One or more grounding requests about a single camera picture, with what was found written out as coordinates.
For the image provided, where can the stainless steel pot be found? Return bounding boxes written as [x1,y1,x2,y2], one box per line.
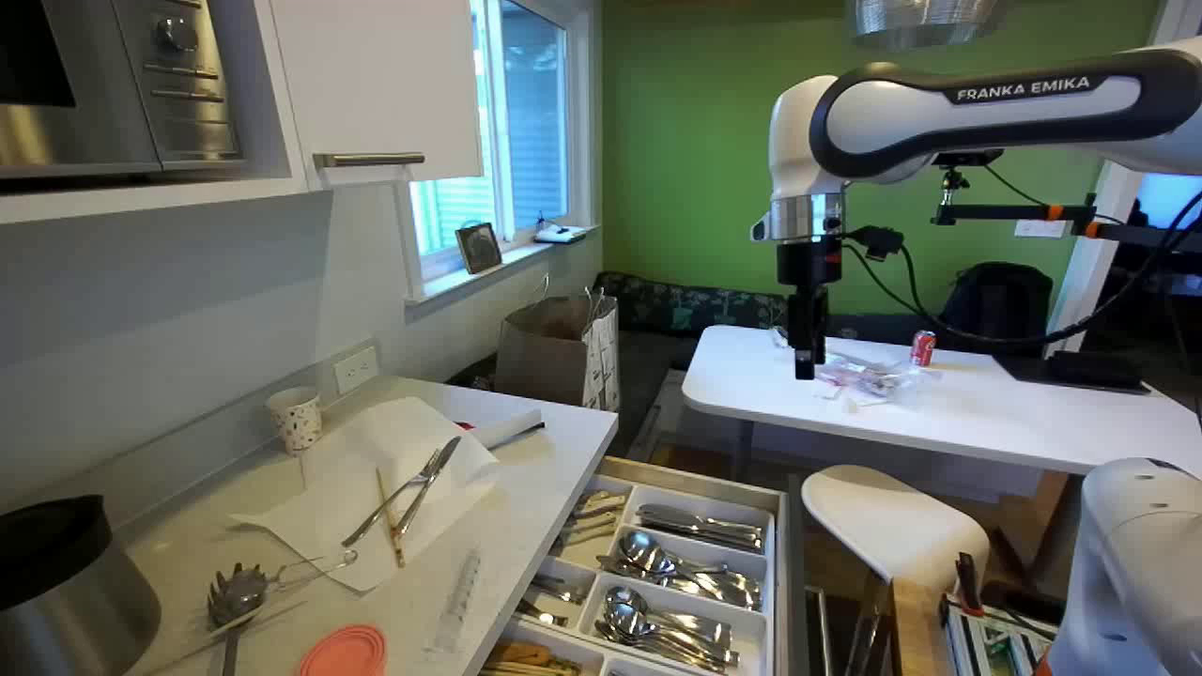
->
[0,491,167,676]

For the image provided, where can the white table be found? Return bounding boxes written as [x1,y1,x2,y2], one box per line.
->
[679,319,1202,482]

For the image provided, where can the clear plastic wrapper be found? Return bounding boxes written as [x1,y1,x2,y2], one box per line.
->
[818,353,915,404]

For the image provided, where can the black backpack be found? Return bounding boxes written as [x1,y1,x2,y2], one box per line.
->
[940,261,1055,368]

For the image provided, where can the pink round lid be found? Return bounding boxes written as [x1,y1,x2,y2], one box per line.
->
[293,621,392,676]

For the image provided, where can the white striped box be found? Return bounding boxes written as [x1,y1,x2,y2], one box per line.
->
[940,599,1061,676]

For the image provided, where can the small white device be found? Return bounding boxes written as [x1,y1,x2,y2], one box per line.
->
[529,218,594,249]

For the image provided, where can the white framed window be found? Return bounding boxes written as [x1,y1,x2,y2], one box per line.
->
[407,0,599,284]

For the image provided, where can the dark patterned bench cushion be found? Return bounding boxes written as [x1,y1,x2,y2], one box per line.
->
[594,268,792,337]

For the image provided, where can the black spaghetti spoon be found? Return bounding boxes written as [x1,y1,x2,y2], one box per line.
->
[203,561,273,676]

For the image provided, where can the white wall outlet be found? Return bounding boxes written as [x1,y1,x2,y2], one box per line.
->
[330,337,382,399]

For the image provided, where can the dark picture frame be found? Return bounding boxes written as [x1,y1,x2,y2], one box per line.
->
[454,218,506,278]

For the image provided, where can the steel table knife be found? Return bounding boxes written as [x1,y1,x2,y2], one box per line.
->
[637,500,767,555]

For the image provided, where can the steel spoon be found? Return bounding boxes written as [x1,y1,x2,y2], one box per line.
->
[594,581,744,676]
[614,526,762,614]

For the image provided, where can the open cutlery drawer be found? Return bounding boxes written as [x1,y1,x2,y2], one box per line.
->
[481,450,803,676]

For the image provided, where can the clear plastic strip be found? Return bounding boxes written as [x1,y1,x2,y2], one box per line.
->
[427,546,486,656]

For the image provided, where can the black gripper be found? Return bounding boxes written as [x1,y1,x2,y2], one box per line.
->
[773,239,842,384]

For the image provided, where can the black handled knife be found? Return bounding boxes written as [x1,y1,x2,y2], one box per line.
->
[486,418,548,456]

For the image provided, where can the black camera on stand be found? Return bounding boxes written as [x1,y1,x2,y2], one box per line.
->
[932,147,1006,173]

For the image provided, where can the metal kitchen tongs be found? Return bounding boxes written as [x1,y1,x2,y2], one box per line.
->
[340,433,468,572]

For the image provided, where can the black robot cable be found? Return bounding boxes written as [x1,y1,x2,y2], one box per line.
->
[833,183,1202,358]

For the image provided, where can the built-in steel microwave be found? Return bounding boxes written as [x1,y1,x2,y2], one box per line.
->
[0,0,257,190]

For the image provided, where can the white cabinet door with handle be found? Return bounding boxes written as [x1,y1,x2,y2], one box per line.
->
[257,0,486,190]

